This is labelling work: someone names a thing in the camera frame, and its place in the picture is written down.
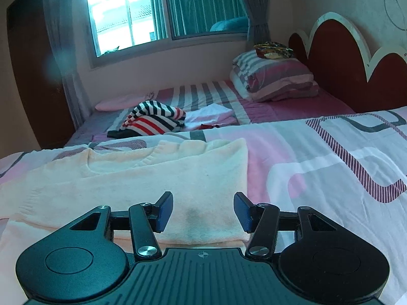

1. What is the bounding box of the window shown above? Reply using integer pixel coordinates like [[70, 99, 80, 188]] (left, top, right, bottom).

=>
[[81, 0, 250, 68]]

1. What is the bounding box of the teal curtain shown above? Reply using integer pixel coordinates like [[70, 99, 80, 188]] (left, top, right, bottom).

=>
[[149, 0, 249, 40]]

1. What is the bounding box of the striped pink pillow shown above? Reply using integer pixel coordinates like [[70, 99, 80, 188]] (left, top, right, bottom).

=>
[[229, 51, 319, 103]]

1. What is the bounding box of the colourful patterned cloth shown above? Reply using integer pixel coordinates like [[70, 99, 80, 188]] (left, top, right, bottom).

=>
[[253, 42, 295, 60]]

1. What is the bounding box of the cream knit sweater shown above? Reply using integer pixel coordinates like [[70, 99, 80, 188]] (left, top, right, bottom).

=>
[[0, 138, 252, 249]]

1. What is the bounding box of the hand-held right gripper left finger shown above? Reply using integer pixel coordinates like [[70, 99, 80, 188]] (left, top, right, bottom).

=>
[[68, 191, 174, 261]]

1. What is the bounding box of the dark wooden door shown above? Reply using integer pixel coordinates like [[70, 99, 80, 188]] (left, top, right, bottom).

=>
[[6, 0, 77, 150]]

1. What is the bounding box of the red white scalloped headboard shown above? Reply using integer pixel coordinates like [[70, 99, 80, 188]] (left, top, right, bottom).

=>
[[288, 12, 407, 114]]

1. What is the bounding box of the black white red striped garment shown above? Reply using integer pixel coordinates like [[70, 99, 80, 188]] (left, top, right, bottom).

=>
[[119, 100, 187, 139]]

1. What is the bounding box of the pink white patterned blanket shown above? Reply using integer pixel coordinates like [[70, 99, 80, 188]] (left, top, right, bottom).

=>
[[0, 110, 407, 305]]

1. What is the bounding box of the striped pink bed sheet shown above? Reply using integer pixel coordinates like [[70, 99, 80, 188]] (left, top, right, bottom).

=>
[[64, 79, 357, 148]]

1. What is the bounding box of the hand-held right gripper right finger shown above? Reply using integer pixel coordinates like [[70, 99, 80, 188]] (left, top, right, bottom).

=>
[[233, 192, 338, 259]]

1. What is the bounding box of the teal rounded object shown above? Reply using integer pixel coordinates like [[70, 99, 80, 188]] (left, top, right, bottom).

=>
[[210, 17, 249, 33]]

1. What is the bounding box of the grey curtain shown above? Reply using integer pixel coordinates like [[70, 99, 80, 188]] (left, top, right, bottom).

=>
[[234, 0, 271, 47], [41, 0, 88, 124]]

